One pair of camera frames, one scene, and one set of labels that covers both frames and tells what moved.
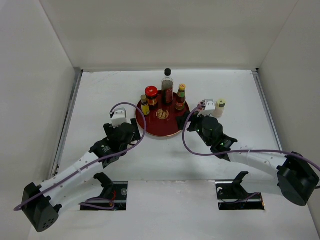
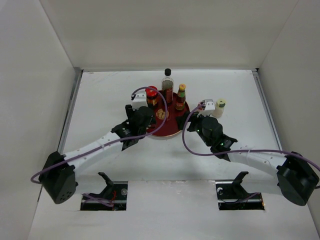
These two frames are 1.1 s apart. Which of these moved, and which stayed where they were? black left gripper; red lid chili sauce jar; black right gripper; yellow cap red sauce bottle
Moved: black left gripper
Stayed: yellow cap red sauce bottle; red lid chili sauce jar; black right gripper
